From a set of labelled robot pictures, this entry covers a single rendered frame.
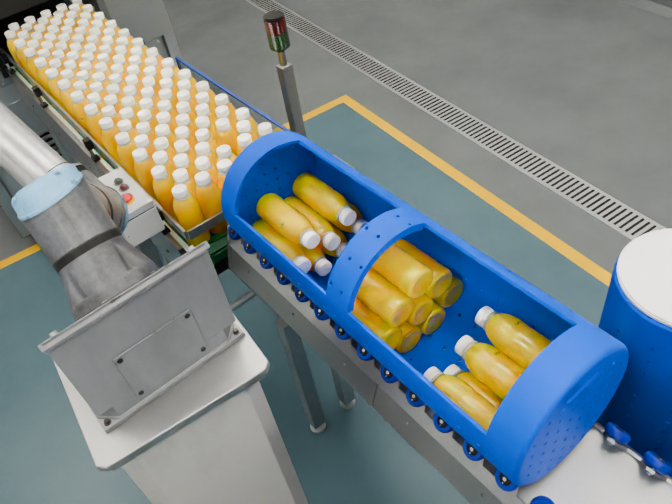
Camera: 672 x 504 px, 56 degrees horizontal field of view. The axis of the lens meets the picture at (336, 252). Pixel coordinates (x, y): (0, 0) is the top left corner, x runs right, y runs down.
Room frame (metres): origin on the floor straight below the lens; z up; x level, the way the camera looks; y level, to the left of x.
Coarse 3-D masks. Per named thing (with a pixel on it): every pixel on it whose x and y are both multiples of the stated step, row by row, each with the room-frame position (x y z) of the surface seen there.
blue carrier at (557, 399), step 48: (288, 144) 1.19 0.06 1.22; (240, 192) 1.17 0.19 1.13; (288, 192) 1.23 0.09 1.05; (384, 192) 0.98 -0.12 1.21; (384, 240) 0.82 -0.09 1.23; (432, 240) 0.94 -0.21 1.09; (336, 288) 0.79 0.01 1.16; (480, 288) 0.81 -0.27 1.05; (528, 288) 0.66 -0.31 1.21; (432, 336) 0.78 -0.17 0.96; (480, 336) 0.75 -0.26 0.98; (576, 336) 0.54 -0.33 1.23; (432, 384) 0.57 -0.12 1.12; (528, 384) 0.48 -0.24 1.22; (576, 384) 0.46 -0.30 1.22; (480, 432) 0.47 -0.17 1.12; (528, 432) 0.43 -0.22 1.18; (576, 432) 0.49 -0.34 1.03; (528, 480) 0.42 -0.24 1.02
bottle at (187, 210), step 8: (176, 200) 1.28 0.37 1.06; (184, 200) 1.28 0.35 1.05; (192, 200) 1.29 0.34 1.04; (176, 208) 1.27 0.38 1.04; (184, 208) 1.27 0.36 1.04; (192, 208) 1.27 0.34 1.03; (200, 208) 1.30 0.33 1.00; (176, 216) 1.28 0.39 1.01; (184, 216) 1.26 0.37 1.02; (192, 216) 1.27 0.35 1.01; (200, 216) 1.28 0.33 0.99; (184, 224) 1.27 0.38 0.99; (192, 224) 1.26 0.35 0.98; (208, 232) 1.29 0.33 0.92; (192, 240) 1.27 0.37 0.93; (200, 240) 1.27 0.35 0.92; (208, 240) 1.28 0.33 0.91
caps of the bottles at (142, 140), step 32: (64, 32) 2.43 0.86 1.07; (96, 32) 2.37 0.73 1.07; (128, 32) 2.31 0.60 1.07; (64, 64) 2.13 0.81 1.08; (96, 64) 2.08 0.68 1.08; (96, 96) 1.86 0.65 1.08; (128, 96) 1.82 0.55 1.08; (160, 96) 1.79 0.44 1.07; (224, 96) 1.71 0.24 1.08; (128, 128) 1.66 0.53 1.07; (160, 128) 1.60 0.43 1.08
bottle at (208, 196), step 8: (208, 184) 1.32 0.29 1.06; (216, 184) 1.34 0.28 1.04; (200, 192) 1.31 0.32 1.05; (208, 192) 1.31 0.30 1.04; (216, 192) 1.32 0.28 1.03; (200, 200) 1.31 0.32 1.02; (208, 200) 1.30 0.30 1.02; (216, 200) 1.31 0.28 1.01; (208, 208) 1.30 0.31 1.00; (216, 208) 1.30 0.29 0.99; (208, 216) 1.30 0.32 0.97; (224, 224) 1.31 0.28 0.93; (216, 232) 1.30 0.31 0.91
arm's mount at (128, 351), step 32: (192, 256) 0.71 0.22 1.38; (128, 288) 0.68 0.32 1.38; (160, 288) 0.68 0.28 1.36; (192, 288) 0.70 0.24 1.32; (96, 320) 0.62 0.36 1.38; (128, 320) 0.65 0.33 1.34; (160, 320) 0.67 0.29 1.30; (192, 320) 0.69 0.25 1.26; (224, 320) 0.72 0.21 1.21; (64, 352) 0.59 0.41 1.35; (96, 352) 0.61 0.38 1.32; (128, 352) 0.63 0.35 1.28; (160, 352) 0.65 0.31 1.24; (192, 352) 0.68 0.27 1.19; (96, 384) 0.60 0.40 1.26; (128, 384) 0.62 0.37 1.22; (160, 384) 0.64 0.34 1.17; (96, 416) 0.61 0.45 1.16; (128, 416) 0.60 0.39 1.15
